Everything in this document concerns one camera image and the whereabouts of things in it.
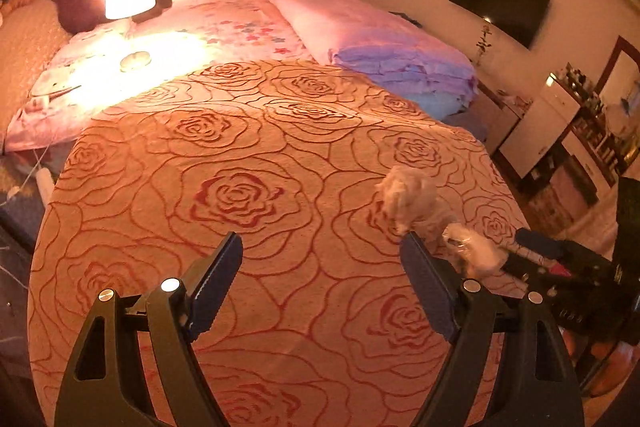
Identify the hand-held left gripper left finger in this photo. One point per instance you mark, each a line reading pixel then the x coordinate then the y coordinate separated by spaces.
pixel 215 287

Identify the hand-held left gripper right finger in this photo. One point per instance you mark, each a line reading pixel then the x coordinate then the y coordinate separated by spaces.
pixel 430 292

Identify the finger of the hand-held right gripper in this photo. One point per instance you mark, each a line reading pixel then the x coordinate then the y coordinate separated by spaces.
pixel 540 246
pixel 525 268

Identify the clear plastic wrap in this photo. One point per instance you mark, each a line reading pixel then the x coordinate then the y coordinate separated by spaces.
pixel 475 252

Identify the white tissue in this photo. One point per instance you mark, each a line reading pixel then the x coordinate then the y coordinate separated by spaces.
pixel 407 194

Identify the clear storage boxes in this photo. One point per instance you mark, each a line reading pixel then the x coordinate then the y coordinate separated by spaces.
pixel 565 192

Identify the white cabinet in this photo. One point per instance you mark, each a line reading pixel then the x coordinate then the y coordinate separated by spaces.
pixel 540 127

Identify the row of cosmetic bottles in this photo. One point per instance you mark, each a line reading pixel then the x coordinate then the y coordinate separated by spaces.
pixel 595 127

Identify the rose-patterned bedspread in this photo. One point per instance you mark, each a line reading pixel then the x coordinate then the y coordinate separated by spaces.
pixel 225 147

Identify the single rose in vase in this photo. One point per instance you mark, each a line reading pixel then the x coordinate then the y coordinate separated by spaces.
pixel 484 39

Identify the folded pink quilt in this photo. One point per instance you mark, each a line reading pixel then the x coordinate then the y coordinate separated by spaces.
pixel 360 37

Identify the floral bed sheet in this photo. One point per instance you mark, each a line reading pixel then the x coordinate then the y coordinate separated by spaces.
pixel 210 22

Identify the beige padded headboard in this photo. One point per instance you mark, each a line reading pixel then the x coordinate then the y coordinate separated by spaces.
pixel 27 52

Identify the wall-mounted black television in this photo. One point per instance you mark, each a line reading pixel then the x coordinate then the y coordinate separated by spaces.
pixel 500 2

